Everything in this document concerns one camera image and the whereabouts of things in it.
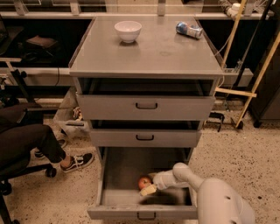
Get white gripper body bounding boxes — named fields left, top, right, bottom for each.
left=152, top=171, right=187, bottom=190

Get red apple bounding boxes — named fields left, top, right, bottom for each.
left=138, top=176, right=152, bottom=190

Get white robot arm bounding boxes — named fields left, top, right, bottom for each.
left=138, top=163, right=256, bottom=224

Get grey bottom drawer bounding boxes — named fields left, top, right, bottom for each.
left=87, top=148, right=198, bottom=221

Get grey drawer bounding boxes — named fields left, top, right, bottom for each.
left=77, top=78, right=215, bottom=121
left=87, top=148, right=198, bottom=221
left=89, top=120, right=201, bottom=148

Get grey middle drawer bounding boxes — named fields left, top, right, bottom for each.
left=89, top=120, right=201, bottom=148

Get grey metal drawer cabinet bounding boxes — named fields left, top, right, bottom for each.
left=68, top=16, right=225, bottom=163

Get grey top drawer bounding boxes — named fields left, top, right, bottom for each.
left=77, top=78, right=215, bottom=121

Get black white sneaker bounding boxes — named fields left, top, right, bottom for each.
left=60, top=153, right=95, bottom=173

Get black floor clamp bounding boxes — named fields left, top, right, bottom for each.
left=206, top=112, right=225, bottom=132

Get seated person dark trousers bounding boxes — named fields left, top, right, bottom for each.
left=0, top=103, right=67, bottom=173

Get white ceramic bowl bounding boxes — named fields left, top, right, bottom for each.
left=115, top=21, right=142, bottom=43

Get black office chair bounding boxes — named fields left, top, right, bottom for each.
left=0, top=154, right=58, bottom=224

